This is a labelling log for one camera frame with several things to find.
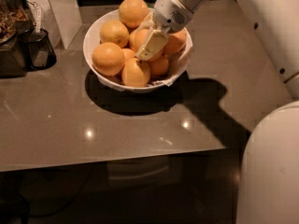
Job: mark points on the white upright box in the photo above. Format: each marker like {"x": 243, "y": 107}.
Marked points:
{"x": 61, "y": 18}

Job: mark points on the white tag in cup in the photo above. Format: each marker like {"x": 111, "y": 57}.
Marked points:
{"x": 38, "y": 12}

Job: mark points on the black mesh cup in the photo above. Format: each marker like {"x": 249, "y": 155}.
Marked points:
{"x": 38, "y": 51}

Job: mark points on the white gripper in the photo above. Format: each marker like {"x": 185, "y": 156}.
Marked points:
{"x": 169, "y": 11}

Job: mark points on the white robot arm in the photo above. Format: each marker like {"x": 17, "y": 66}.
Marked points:
{"x": 268, "y": 191}

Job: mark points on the small hidden middle orange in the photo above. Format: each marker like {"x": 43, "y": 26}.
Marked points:
{"x": 128, "y": 54}

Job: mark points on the white bowl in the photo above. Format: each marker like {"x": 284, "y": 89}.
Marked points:
{"x": 178, "y": 62}

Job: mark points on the dark appliance with food tray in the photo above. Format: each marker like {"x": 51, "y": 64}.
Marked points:
{"x": 14, "y": 20}

